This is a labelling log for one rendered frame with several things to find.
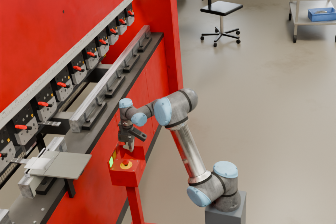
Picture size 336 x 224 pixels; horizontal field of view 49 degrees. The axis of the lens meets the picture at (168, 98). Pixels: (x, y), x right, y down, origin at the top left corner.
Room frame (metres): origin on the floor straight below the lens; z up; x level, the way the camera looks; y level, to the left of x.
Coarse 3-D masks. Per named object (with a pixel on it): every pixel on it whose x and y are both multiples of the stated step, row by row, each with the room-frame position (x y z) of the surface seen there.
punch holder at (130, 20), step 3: (129, 6) 3.05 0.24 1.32; (126, 9) 2.98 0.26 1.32; (129, 9) 3.04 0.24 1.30; (132, 9) 3.11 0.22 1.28; (126, 12) 2.97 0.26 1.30; (132, 12) 3.10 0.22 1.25; (126, 15) 2.97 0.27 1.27; (126, 18) 2.98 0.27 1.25; (129, 18) 3.00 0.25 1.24; (132, 18) 3.07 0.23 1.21; (126, 21) 2.98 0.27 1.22; (129, 21) 2.99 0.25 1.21; (132, 21) 3.06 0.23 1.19; (129, 24) 2.98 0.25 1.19
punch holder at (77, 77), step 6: (78, 54) 2.11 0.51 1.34; (72, 60) 2.03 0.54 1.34; (78, 60) 2.09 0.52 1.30; (72, 66) 2.02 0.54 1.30; (78, 66) 2.08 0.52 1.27; (84, 66) 2.14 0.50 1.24; (72, 72) 2.02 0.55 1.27; (78, 72) 2.06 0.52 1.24; (84, 72) 2.13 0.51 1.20; (72, 78) 2.02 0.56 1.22; (78, 78) 2.04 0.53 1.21; (72, 84) 2.03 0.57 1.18
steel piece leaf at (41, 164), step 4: (36, 160) 1.55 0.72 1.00; (40, 160) 1.54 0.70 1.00; (44, 160) 1.54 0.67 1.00; (48, 160) 1.54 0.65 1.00; (52, 160) 1.53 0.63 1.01; (36, 164) 1.51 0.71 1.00; (40, 164) 1.51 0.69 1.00; (44, 164) 1.51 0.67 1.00; (48, 164) 1.49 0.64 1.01; (32, 168) 1.49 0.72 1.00; (36, 168) 1.48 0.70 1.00; (40, 168) 1.48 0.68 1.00; (44, 168) 1.48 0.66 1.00
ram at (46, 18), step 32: (0, 0) 1.61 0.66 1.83; (32, 0) 1.82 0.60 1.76; (64, 0) 2.10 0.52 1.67; (96, 0) 2.49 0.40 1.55; (0, 32) 1.55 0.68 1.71; (32, 32) 1.75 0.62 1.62; (64, 32) 2.02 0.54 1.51; (96, 32) 2.40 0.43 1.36; (0, 64) 1.48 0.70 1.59; (32, 64) 1.68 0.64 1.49; (64, 64) 1.95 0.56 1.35; (0, 96) 1.42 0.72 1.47; (32, 96) 1.61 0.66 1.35; (0, 128) 1.36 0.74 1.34
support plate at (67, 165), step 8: (48, 152) 1.61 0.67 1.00; (56, 152) 1.60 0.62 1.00; (64, 152) 1.59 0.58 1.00; (56, 160) 1.53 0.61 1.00; (64, 160) 1.53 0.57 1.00; (72, 160) 1.52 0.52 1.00; (80, 160) 1.51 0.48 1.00; (88, 160) 1.51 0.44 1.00; (48, 168) 1.48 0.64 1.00; (56, 168) 1.47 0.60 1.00; (64, 168) 1.46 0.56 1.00; (72, 168) 1.46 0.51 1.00; (80, 168) 1.45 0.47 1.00; (48, 176) 1.42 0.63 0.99; (56, 176) 1.41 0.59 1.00; (64, 176) 1.40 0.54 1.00; (72, 176) 1.40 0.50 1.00
